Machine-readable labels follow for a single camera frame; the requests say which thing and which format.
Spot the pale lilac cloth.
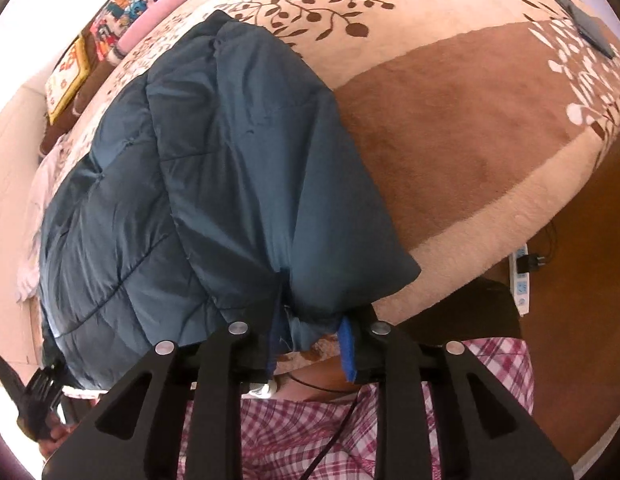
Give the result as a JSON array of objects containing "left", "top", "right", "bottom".
[{"left": 15, "top": 140, "right": 71, "bottom": 306}]

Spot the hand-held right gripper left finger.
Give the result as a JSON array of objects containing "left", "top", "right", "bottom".
[{"left": 41, "top": 305, "right": 283, "bottom": 480}]

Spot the yellow flower print pillow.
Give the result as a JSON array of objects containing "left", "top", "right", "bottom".
[{"left": 44, "top": 35, "right": 98, "bottom": 126}]

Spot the teal quilted puffer jacket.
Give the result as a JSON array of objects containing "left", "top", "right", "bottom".
[{"left": 37, "top": 10, "right": 423, "bottom": 391}]

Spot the dark smartphone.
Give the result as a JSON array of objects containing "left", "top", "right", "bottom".
[{"left": 547, "top": 0, "right": 618, "bottom": 60}]

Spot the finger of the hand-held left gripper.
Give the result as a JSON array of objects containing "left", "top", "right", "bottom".
[{"left": 0, "top": 356, "right": 27, "bottom": 397}]

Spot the colourful cartoon print pillow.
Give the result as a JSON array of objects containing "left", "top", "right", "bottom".
[{"left": 90, "top": 0, "right": 161, "bottom": 61}]

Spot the beige brown floral bed blanket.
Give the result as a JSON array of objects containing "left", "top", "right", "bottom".
[{"left": 20, "top": 0, "right": 620, "bottom": 361}]

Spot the pink plaid pajamas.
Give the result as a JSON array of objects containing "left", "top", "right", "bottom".
[{"left": 180, "top": 337, "right": 535, "bottom": 480}]

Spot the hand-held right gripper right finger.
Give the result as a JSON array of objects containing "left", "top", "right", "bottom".
[{"left": 339, "top": 310, "right": 574, "bottom": 480}]

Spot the black cable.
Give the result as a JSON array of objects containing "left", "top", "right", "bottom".
[{"left": 290, "top": 372, "right": 363, "bottom": 480}]

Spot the white power strip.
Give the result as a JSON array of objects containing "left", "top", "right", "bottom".
[{"left": 508, "top": 242, "right": 533, "bottom": 316}]

